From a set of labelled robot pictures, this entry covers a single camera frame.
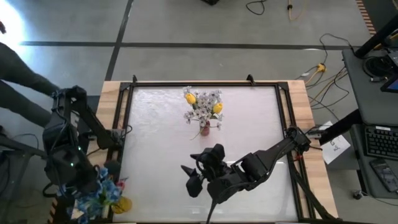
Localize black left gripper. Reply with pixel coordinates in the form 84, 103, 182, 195
70, 161, 121, 195

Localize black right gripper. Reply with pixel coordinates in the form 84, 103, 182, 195
180, 143, 247, 205

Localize blue artificial flower bunch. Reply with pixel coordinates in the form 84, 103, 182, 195
93, 167, 124, 205
58, 185, 105, 224

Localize white artificial flower bunch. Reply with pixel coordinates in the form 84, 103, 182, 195
182, 86, 206, 140
198, 89, 224, 130

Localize yellow artificial tulip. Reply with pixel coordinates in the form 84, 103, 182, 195
212, 101, 224, 121
185, 92, 197, 110

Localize red ribbed glass vase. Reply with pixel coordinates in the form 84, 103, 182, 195
199, 120, 211, 137

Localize white glossy table mat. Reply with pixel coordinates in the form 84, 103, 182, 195
113, 86, 299, 222

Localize grey metal stand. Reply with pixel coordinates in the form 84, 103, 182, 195
0, 124, 52, 224

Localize person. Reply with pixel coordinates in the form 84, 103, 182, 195
0, 20, 60, 129

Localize white paper sheet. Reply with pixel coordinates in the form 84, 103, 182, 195
318, 120, 351, 165

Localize grey side desk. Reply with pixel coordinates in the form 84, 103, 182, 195
341, 48, 398, 200

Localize black smartphone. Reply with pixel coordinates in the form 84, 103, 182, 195
369, 159, 398, 194

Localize black keyboard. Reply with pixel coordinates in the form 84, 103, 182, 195
363, 124, 398, 162

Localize black tablet screen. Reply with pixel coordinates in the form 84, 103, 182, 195
380, 73, 398, 93

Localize dark mat with striped edge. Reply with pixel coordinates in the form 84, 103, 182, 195
355, 0, 398, 35

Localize black metal table frame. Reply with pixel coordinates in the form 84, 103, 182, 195
105, 79, 338, 223

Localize black cable bundle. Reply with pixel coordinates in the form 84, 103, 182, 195
289, 167, 338, 222

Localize yellow power plug cable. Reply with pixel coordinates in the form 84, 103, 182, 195
303, 63, 327, 87

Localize tangled black floor cables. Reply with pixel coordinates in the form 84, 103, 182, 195
307, 67, 351, 121

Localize looped black floor cable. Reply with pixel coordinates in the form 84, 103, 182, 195
245, 0, 267, 16

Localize beige floor cable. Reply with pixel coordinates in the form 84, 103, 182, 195
287, 0, 307, 21

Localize long black floor cable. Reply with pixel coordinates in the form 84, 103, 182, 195
319, 32, 357, 65

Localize black coiled cable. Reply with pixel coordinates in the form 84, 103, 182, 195
362, 55, 393, 79

